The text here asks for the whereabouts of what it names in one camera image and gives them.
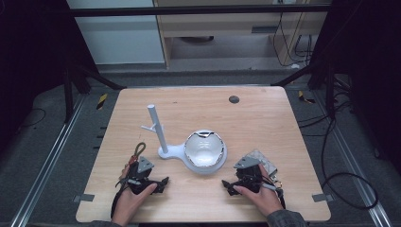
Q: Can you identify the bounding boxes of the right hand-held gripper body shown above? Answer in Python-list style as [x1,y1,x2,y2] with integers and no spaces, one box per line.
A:
[232,155,264,194]

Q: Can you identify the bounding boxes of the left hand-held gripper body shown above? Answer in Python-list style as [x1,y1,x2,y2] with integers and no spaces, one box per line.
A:
[127,155,166,195]

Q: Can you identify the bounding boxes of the grey patterned pouch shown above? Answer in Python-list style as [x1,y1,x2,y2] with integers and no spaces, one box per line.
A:
[245,148,279,180]

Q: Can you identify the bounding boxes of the dark rope lanyard red clip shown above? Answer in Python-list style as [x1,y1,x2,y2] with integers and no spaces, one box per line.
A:
[127,141,148,167]

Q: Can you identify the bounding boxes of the white stand with dish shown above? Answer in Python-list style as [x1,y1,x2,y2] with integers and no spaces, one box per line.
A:
[140,103,228,176]

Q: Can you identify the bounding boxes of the person's right hand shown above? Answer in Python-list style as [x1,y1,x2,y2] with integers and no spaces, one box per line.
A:
[232,164,285,218]

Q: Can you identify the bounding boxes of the person's left hand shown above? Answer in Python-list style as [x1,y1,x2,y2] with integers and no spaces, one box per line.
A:
[111,164,158,227]

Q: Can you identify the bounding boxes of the grey tape piece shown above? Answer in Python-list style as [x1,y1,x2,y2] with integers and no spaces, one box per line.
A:
[73,193,96,203]
[311,193,335,203]

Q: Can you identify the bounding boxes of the yellow black floor tape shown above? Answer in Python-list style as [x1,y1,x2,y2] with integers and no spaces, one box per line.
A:
[297,90,316,105]
[96,93,109,111]

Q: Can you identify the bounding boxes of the black metal stand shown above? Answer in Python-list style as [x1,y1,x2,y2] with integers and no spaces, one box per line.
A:
[270,55,337,121]
[61,60,128,125]

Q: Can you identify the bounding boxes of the white cabinet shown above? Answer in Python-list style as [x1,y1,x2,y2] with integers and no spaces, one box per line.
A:
[66,0,166,66]

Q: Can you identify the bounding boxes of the light wooden desk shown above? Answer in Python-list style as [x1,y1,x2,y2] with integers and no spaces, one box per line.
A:
[152,0,333,69]

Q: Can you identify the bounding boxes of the black curtain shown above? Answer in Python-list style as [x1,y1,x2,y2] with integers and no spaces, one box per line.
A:
[0,0,99,152]
[310,0,401,173]

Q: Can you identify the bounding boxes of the black horizontal bar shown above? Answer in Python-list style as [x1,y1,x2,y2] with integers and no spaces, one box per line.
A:
[65,4,333,17]

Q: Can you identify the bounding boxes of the black gripper strap cable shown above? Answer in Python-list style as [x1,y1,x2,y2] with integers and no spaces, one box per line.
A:
[110,177,131,219]

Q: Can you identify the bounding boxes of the metal floor rail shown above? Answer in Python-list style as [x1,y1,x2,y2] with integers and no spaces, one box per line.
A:
[9,94,87,227]
[310,89,393,227]

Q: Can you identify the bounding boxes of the black floor cable loop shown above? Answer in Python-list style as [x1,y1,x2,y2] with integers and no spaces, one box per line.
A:
[321,108,379,211]

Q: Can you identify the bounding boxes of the thin black floor cable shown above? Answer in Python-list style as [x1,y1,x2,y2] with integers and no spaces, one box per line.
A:
[18,107,47,130]

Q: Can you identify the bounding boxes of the black hanging cables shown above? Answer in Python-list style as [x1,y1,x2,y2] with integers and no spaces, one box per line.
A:
[271,11,314,69]

